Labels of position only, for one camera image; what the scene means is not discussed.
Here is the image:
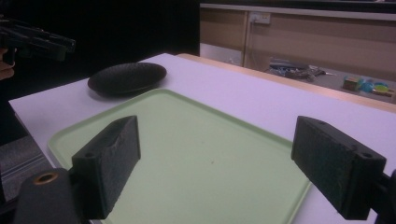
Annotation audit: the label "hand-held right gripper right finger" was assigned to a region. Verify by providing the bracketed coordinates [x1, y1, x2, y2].
[290, 115, 388, 221]

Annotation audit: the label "pile of dark cables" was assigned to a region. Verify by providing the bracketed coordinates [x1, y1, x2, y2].
[266, 58, 327, 81]

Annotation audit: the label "colourful toy blocks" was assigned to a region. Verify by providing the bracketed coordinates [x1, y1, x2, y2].
[342, 76, 396, 98]

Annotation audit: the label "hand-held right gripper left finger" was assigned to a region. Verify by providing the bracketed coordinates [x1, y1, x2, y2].
[71, 115, 142, 220]

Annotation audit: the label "white wall socket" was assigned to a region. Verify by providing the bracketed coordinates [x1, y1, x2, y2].
[248, 11, 272, 25]

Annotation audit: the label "black ribbed plate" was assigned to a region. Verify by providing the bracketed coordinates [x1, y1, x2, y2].
[87, 62, 168, 96]

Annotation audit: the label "thin white cable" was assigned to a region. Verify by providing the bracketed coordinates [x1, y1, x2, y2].
[246, 20, 257, 64]

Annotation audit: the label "light green plastic tray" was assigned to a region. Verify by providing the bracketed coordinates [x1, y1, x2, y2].
[48, 88, 313, 224]

